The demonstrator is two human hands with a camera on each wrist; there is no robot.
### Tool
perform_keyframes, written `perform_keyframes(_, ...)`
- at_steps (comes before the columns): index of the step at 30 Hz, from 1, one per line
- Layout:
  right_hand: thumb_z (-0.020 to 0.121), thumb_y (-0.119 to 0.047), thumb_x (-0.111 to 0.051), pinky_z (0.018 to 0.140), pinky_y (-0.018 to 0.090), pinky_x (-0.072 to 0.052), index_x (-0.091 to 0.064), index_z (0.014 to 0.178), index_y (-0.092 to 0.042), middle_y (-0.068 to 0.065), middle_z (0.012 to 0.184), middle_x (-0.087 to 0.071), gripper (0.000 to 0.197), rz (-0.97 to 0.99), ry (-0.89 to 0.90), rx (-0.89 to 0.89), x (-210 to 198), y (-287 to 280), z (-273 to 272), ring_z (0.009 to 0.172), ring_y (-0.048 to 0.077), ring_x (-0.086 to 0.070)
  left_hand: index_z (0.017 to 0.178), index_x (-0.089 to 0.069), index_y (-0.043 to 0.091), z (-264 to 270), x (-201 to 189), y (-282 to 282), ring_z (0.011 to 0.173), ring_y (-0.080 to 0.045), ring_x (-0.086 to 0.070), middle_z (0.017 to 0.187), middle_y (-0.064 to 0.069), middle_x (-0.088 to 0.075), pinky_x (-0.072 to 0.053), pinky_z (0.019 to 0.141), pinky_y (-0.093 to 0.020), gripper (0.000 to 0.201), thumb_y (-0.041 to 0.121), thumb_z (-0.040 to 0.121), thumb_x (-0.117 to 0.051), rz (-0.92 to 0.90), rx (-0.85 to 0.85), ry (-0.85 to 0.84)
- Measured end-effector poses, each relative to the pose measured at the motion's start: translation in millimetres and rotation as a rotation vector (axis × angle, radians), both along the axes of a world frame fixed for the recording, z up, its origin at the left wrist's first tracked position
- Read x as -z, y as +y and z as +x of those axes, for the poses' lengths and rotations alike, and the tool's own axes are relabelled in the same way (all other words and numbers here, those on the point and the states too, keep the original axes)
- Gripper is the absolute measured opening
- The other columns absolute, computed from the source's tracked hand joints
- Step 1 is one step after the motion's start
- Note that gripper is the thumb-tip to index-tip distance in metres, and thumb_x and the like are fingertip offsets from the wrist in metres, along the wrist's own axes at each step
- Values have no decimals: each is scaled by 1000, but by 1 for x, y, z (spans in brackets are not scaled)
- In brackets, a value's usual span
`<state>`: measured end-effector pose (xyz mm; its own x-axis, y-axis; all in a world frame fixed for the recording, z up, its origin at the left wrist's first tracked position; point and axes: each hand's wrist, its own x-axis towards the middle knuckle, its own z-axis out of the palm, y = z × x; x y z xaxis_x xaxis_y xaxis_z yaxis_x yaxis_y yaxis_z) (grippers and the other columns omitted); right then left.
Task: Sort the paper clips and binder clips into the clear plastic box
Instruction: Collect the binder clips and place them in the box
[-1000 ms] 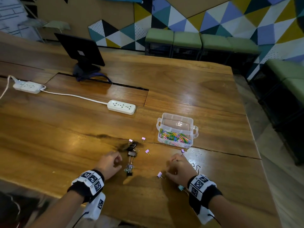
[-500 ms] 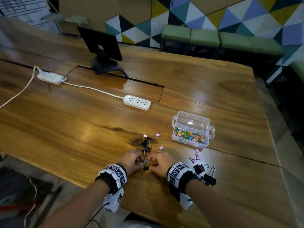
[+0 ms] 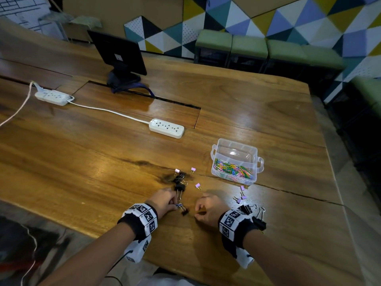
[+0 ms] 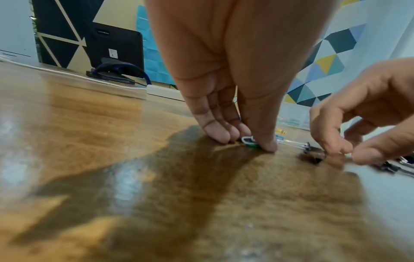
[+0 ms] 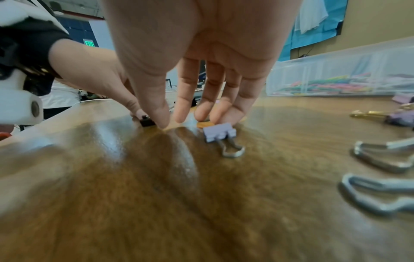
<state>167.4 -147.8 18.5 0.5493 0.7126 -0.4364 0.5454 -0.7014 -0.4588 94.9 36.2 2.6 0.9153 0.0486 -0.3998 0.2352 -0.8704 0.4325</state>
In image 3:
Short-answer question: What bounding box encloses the white power cable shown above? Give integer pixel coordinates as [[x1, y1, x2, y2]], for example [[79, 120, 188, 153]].
[[67, 98, 151, 126], [0, 81, 38, 128]]

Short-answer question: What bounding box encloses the person's left hand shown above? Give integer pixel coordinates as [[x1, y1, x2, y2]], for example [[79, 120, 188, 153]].
[[145, 187, 179, 219]]

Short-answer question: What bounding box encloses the pale green chair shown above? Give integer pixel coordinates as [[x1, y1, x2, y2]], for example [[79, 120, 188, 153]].
[[69, 15, 102, 42]]

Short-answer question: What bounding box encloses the green cushioned stool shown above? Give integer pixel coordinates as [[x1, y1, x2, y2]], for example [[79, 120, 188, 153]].
[[300, 44, 347, 96], [195, 29, 233, 68], [229, 35, 268, 72], [263, 40, 309, 78], [326, 76, 381, 140]]

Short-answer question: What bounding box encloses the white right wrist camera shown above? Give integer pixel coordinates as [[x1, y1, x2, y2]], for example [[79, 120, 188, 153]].
[[235, 246, 255, 269]]

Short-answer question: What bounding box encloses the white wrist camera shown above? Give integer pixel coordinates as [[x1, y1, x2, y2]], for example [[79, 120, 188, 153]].
[[123, 235, 152, 263], [235, 246, 255, 269]]

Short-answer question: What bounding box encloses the right wrist marker band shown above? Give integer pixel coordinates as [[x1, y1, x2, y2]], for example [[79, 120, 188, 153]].
[[219, 209, 258, 247]]

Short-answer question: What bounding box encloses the group of binder clips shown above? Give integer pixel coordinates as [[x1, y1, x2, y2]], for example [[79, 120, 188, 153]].
[[174, 167, 267, 231]]

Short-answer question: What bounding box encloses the clear plastic box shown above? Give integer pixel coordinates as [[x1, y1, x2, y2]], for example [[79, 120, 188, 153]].
[[210, 138, 265, 187]]

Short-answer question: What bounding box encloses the person's left forearm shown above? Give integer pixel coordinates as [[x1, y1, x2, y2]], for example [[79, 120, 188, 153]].
[[38, 222, 136, 286]]

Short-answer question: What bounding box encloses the person's white top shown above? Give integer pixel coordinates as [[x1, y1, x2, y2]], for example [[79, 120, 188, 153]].
[[146, 273, 206, 286]]

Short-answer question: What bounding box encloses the wrist marker band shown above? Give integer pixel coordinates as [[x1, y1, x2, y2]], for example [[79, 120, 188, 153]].
[[219, 209, 258, 247], [117, 203, 158, 240]]

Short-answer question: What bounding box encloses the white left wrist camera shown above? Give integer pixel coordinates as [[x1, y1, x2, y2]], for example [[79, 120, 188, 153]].
[[123, 235, 152, 263]]

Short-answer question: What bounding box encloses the black camera cable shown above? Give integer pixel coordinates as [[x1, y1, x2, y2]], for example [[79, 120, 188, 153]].
[[106, 250, 131, 286]]

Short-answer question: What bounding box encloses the heap of sorted paper clips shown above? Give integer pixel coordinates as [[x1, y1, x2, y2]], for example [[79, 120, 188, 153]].
[[214, 158, 254, 179]]

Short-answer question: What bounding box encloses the black monitor stand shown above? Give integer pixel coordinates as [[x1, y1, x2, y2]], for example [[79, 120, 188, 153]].
[[106, 71, 142, 94]]

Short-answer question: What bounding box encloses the left wrist marker band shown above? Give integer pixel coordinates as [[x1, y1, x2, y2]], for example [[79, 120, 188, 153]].
[[117, 203, 158, 240]]

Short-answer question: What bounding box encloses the black monitor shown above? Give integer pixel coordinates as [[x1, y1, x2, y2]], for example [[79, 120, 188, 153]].
[[87, 29, 148, 76]]

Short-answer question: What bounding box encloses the white power strip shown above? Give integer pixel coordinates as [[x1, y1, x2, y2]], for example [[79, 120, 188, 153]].
[[35, 89, 75, 106], [148, 118, 185, 139]]

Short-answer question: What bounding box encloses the dark blue cable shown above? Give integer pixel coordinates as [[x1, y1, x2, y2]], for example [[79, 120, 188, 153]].
[[112, 83, 155, 99]]

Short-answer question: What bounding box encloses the person's right hand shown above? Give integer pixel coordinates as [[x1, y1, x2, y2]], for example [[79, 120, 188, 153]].
[[194, 193, 230, 228]]

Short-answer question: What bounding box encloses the wooden table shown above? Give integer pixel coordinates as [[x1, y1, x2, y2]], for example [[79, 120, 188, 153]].
[[0, 19, 365, 286]]

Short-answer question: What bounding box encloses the person's right forearm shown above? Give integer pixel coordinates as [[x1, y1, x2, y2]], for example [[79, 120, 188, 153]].
[[242, 230, 337, 286]]

